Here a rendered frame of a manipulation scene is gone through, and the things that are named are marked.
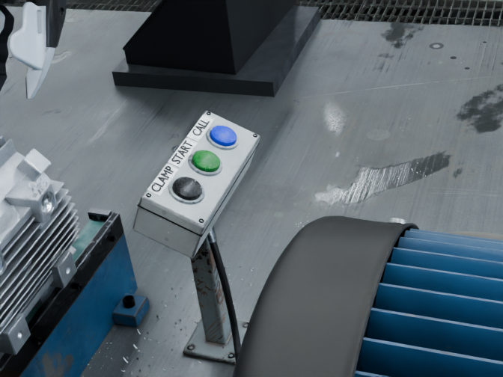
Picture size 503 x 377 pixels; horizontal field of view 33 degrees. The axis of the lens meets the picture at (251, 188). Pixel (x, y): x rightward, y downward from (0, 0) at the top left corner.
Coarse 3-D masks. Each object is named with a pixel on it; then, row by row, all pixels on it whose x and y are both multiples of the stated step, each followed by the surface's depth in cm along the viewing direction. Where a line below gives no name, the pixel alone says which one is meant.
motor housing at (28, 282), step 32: (0, 160) 90; (0, 192) 88; (64, 192) 93; (0, 224) 85; (32, 224) 88; (64, 224) 92; (32, 256) 87; (0, 288) 84; (32, 288) 89; (0, 320) 84
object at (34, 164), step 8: (32, 152) 91; (24, 160) 90; (32, 160) 90; (40, 160) 91; (48, 160) 92; (24, 168) 91; (32, 168) 90; (40, 168) 90; (32, 176) 91; (72, 248) 98
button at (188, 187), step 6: (180, 180) 86; (186, 180) 87; (192, 180) 87; (174, 186) 86; (180, 186) 86; (186, 186) 86; (192, 186) 86; (198, 186) 86; (174, 192) 86; (180, 192) 85; (186, 192) 85; (192, 192) 86; (198, 192) 86; (186, 198) 85; (192, 198) 85
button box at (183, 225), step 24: (216, 120) 96; (192, 144) 92; (216, 144) 93; (240, 144) 94; (168, 168) 88; (192, 168) 89; (240, 168) 92; (144, 192) 85; (168, 192) 86; (216, 192) 88; (144, 216) 86; (168, 216) 85; (192, 216) 84; (216, 216) 90; (168, 240) 87; (192, 240) 85
